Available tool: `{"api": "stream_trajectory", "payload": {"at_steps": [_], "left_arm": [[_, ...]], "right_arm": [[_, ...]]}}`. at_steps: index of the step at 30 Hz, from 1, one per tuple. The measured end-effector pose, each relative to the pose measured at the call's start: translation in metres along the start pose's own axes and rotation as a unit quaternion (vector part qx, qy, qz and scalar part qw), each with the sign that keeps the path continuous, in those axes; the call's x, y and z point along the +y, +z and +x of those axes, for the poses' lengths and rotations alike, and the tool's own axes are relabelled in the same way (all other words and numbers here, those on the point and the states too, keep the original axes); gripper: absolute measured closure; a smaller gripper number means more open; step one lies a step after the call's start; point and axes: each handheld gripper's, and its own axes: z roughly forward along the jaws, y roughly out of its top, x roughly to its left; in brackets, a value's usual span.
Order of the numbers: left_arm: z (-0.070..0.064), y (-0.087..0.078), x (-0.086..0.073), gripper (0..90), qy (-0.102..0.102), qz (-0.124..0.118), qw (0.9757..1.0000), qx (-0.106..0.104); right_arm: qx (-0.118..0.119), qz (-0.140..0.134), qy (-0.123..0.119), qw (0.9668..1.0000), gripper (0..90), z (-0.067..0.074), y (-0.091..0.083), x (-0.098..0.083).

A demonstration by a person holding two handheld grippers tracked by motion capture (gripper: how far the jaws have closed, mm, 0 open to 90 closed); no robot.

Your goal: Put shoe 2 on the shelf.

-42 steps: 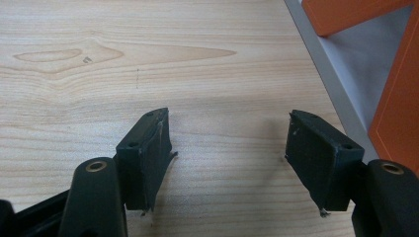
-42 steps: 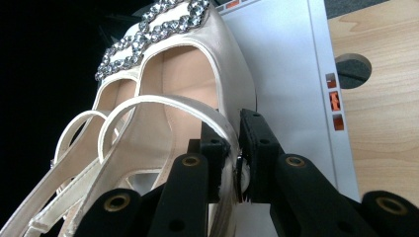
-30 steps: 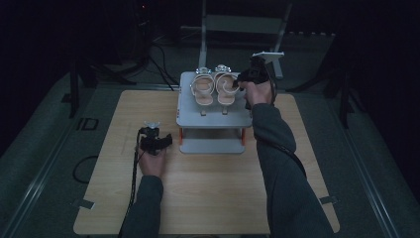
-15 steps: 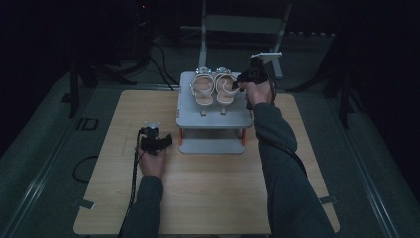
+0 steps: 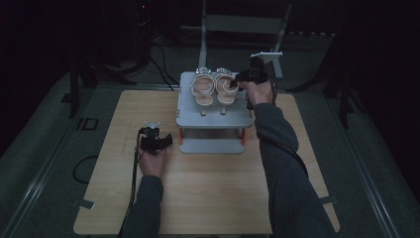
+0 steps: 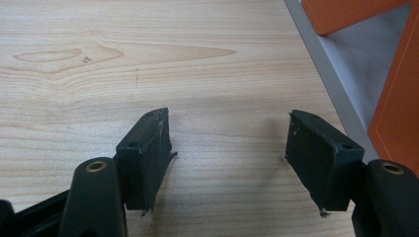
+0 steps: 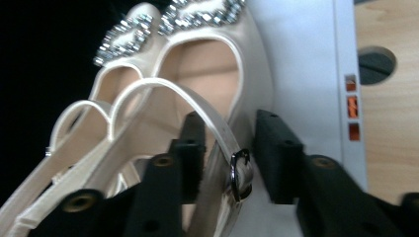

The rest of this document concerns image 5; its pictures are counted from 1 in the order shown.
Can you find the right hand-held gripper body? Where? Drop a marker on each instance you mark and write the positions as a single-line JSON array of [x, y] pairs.
[[256, 73]]

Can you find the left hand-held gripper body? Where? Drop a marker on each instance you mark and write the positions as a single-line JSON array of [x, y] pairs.
[[150, 142]]

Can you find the grey shoe rack orange posts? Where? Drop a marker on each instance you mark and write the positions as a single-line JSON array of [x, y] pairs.
[[214, 120]]

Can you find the person's right hand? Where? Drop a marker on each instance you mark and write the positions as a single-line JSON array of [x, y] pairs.
[[261, 93]]

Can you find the person's left hand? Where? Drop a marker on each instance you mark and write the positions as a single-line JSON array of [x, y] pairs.
[[152, 164]]

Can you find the grey metal stand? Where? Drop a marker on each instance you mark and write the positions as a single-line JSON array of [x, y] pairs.
[[242, 23]]

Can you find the grey tape strip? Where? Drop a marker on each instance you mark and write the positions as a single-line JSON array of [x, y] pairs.
[[328, 200], [83, 204]]

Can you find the black stand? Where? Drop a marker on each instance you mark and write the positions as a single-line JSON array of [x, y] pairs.
[[74, 86], [345, 99]]

